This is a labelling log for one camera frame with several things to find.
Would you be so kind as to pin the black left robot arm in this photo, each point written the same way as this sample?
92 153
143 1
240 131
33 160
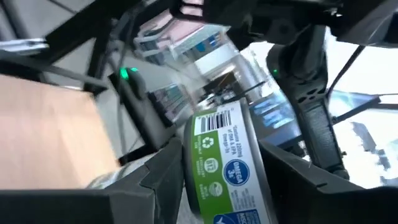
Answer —
320 133

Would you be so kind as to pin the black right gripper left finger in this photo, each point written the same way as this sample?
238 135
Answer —
149 199

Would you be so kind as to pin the light wooden shelf board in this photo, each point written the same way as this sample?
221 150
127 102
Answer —
46 133

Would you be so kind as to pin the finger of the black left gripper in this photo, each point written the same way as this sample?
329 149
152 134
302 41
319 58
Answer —
160 138

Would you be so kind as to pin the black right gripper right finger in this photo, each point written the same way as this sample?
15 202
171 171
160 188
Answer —
304 199

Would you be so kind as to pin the silver-lid green-label seafood can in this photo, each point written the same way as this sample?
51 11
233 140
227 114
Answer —
224 149

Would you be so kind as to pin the dark blue laptop screen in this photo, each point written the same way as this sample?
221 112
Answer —
273 115

